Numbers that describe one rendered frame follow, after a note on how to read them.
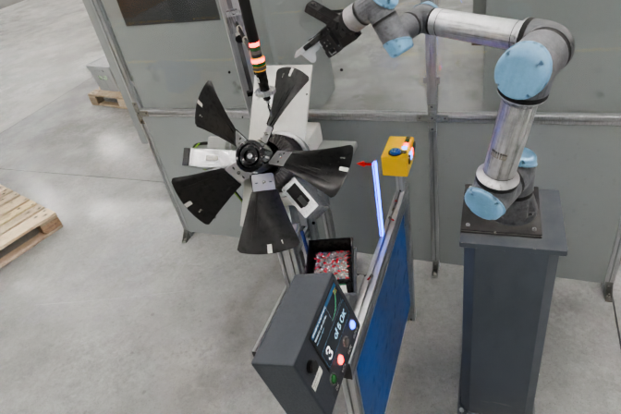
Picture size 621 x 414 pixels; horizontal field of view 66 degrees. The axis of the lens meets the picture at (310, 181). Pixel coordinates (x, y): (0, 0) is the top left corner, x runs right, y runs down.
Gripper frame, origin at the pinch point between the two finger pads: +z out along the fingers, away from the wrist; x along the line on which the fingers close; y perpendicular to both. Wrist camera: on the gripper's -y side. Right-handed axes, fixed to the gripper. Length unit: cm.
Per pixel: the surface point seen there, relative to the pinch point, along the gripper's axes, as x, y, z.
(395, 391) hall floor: -23, 147, 58
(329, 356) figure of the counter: -78, 51, -16
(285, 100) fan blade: 0.2, 11.2, 20.6
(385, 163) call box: 14, 55, 12
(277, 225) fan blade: -26, 44, 38
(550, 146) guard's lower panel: 69, 103, -22
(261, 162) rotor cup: -17.9, 22.2, 31.0
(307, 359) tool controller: -83, 45, -18
